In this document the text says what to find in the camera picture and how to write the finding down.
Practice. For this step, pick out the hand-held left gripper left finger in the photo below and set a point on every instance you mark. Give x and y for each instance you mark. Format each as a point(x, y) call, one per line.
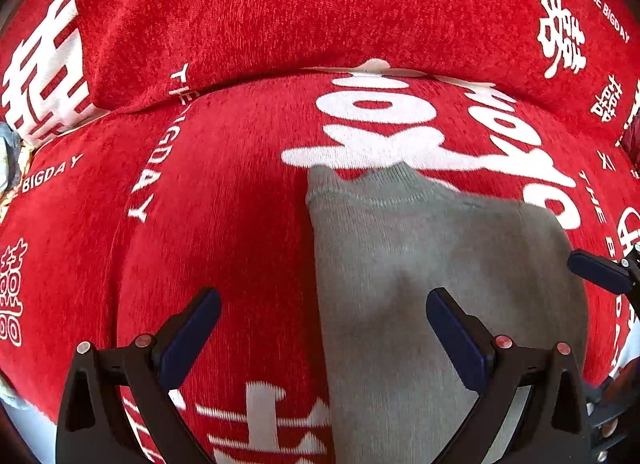
point(192, 334)

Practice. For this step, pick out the grey sweater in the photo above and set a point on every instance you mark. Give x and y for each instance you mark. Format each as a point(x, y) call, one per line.
point(430, 264)

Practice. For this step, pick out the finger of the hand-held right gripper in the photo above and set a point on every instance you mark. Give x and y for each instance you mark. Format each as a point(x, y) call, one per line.
point(595, 268)

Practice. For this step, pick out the grey patterned cloth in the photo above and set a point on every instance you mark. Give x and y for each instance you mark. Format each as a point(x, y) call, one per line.
point(10, 159)

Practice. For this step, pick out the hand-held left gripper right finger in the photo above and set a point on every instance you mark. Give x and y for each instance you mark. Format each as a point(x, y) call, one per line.
point(457, 339)

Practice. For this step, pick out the red printed blanket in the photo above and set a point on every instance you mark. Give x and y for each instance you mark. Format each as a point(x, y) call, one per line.
point(240, 144)

